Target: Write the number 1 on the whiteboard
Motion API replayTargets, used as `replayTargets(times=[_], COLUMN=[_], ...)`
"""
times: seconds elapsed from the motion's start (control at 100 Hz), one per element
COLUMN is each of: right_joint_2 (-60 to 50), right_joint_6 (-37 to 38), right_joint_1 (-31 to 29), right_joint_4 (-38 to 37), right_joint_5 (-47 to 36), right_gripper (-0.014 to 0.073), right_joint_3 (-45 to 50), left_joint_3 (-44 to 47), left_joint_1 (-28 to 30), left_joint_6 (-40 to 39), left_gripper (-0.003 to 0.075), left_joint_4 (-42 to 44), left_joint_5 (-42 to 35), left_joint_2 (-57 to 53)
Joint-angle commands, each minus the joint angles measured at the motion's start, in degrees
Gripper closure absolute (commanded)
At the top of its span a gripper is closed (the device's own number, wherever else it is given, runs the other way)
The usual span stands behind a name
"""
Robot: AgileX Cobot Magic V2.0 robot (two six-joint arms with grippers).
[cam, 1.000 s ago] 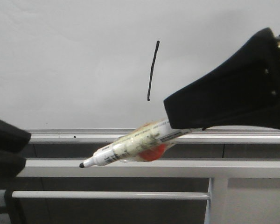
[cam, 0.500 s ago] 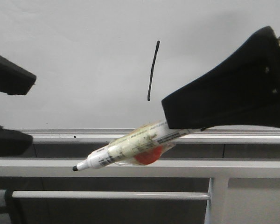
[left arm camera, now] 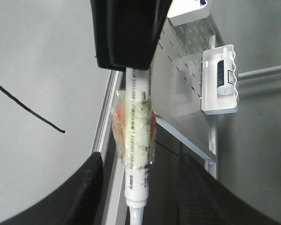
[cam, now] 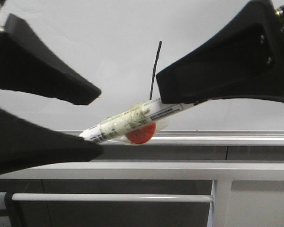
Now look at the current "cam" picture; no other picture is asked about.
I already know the black chair part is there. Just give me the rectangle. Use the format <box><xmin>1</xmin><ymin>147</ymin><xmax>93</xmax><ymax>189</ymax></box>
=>
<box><xmin>4</xmin><ymin>192</ymin><xmax>25</xmax><ymax>227</ymax></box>

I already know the aluminium whiteboard tray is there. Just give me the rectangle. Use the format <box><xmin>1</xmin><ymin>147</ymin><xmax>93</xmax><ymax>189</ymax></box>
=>
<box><xmin>101</xmin><ymin>130</ymin><xmax>284</xmax><ymax>147</ymax></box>

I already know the red round magnet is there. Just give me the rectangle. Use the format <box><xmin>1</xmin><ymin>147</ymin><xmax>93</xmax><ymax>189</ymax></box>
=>
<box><xmin>125</xmin><ymin>123</ymin><xmax>156</xmax><ymax>144</ymax></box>

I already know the white stand upright post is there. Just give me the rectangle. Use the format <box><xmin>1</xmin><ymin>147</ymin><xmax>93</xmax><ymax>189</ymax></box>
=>
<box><xmin>207</xmin><ymin>180</ymin><xmax>232</xmax><ymax>227</ymax></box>

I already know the white round stand bar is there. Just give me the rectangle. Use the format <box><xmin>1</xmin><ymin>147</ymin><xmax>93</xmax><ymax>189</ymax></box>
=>
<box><xmin>12</xmin><ymin>193</ymin><xmax>213</xmax><ymax>203</ymax></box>

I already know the white whiteboard marker pen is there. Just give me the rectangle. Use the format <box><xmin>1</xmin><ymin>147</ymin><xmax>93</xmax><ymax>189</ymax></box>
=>
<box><xmin>80</xmin><ymin>98</ymin><xmax>199</xmax><ymax>144</ymax></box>

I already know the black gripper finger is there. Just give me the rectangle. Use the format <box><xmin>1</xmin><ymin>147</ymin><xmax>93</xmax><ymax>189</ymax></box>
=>
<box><xmin>156</xmin><ymin>0</ymin><xmax>284</xmax><ymax>104</ymax></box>
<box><xmin>0</xmin><ymin>108</ymin><xmax>103</xmax><ymax>175</ymax></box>
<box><xmin>0</xmin><ymin>14</ymin><xmax>101</xmax><ymax>105</ymax></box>

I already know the large whiteboard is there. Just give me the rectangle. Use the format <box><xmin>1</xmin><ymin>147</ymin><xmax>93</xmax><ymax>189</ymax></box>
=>
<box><xmin>0</xmin><ymin>0</ymin><xmax>284</xmax><ymax>132</ymax></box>

